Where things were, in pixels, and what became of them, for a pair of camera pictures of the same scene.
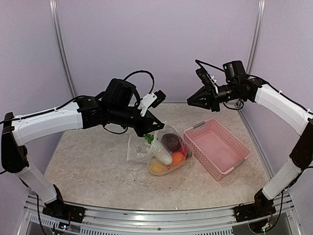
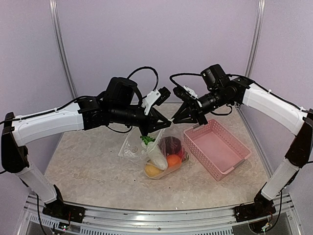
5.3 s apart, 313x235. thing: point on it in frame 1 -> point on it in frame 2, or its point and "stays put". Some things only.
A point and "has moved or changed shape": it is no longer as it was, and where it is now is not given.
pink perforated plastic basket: [215, 147] stays put
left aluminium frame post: [60, 46] stays put
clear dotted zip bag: [165, 150] has moved or changed shape
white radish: [161, 153] -> [155, 154]
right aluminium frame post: [257, 36] stays put
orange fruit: [177, 157] has moved or changed shape
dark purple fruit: [171, 141] has moved or changed shape
